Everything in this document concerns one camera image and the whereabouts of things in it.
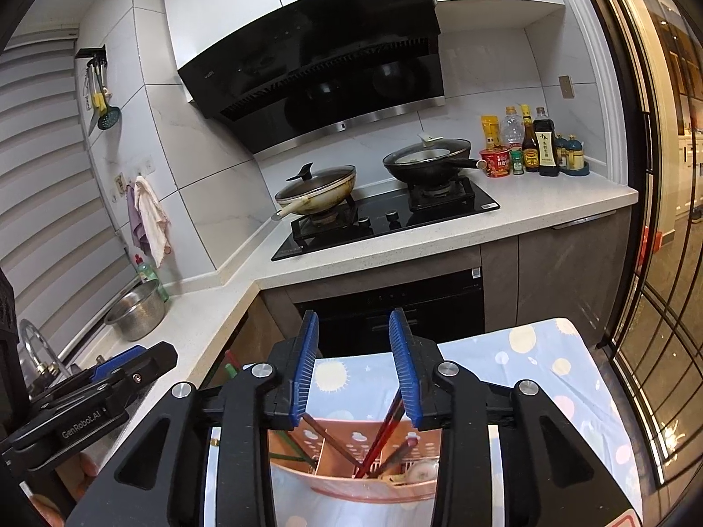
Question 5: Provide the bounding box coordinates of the bright red chopstick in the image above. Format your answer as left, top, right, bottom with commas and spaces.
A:
354, 391, 405, 480
225, 350, 242, 372

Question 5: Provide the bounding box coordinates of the white green ceramic soup spoon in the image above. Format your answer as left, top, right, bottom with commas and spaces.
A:
404, 459, 438, 484

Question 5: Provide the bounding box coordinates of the green chopstick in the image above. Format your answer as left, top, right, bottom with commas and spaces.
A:
271, 431, 317, 468
224, 362, 237, 378

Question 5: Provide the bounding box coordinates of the person left hand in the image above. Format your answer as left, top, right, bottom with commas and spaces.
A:
29, 452, 100, 527

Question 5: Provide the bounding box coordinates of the built-in black oven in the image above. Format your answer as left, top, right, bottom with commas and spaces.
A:
296, 268, 485, 358

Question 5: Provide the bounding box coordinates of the chrome sink faucet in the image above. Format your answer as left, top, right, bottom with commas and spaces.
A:
18, 319, 70, 393

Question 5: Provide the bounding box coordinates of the blue planet print tablecloth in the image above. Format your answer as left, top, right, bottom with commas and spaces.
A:
203, 336, 640, 526

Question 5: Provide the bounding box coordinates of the steel pot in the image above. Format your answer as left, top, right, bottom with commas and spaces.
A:
105, 281, 167, 341

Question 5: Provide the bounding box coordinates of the green dish soap bottle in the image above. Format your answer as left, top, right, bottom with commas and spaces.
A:
134, 253, 169, 302

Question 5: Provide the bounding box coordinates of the pink perforated utensil holder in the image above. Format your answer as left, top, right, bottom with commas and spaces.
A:
268, 419, 441, 505

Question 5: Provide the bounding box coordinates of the black gas stove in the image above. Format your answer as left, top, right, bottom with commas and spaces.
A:
272, 176, 500, 262

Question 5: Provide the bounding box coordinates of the purple hanging cloth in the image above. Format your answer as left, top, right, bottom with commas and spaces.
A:
125, 182, 151, 256

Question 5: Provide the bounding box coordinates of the cream wok with lid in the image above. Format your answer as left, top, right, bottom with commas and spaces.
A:
272, 163, 356, 221

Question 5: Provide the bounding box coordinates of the white hanging towel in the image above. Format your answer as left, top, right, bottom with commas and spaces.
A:
134, 175, 173, 268

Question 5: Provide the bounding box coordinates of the black frying pan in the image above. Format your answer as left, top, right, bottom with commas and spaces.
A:
383, 137, 486, 188

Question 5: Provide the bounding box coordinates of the red instant noodle cup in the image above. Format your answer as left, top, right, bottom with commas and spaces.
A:
480, 148, 511, 178

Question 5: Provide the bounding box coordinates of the small green spice jar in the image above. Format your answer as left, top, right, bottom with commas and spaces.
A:
510, 145, 524, 175

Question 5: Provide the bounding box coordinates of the brown sauce bottle yellow cap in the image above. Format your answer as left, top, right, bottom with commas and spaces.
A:
521, 104, 540, 173

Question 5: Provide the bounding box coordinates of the yellow seasoning packet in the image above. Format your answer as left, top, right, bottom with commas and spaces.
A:
480, 116, 502, 151

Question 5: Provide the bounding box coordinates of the clear oil bottle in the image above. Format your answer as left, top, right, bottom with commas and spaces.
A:
500, 106, 524, 150

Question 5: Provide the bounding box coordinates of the black lattice glass door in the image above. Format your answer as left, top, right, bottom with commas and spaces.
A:
591, 0, 702, 523

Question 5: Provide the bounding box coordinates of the dark soy sauce bottle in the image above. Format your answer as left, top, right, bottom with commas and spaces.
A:
533, 106, 560, 176

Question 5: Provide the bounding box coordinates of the blue condiment jar set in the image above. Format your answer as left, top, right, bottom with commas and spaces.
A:
556, 134, 590, 176

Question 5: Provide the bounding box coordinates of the hanging utensil rack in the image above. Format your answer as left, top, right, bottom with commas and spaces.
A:
75, 45, 122, 134

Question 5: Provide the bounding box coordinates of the black range hood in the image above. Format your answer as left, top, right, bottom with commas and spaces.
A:
179, 0, 445, 155

